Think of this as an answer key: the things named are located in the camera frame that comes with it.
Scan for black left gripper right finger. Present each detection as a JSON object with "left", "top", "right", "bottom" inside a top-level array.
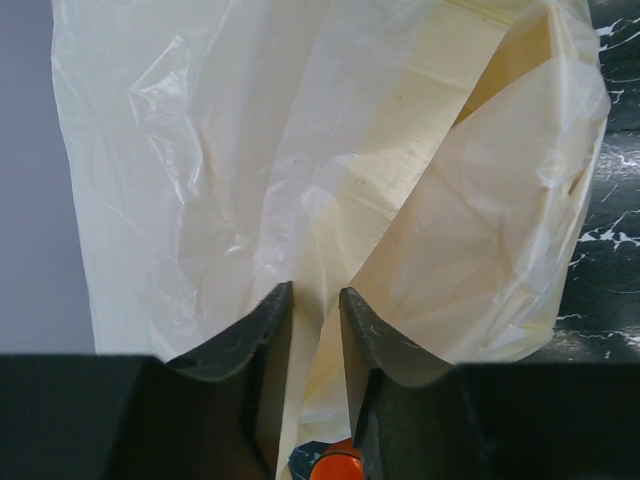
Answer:
[{"left": 339, "top": 288, "right": 639, "bottom": 479}]

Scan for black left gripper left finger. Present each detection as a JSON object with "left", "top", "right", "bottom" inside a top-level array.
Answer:
[{"left": 1, "top": 282, "right": 293, "bottom": 479}]

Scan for orange black mug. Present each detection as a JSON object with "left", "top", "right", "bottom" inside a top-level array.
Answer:
[{"left": 310, "top": 438, "right": 365, "bottom": 480}]

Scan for detached white trash bag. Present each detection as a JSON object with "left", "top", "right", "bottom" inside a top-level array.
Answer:
[{"left": 51, "top": 1, "right": 610, "bottom": 456}]

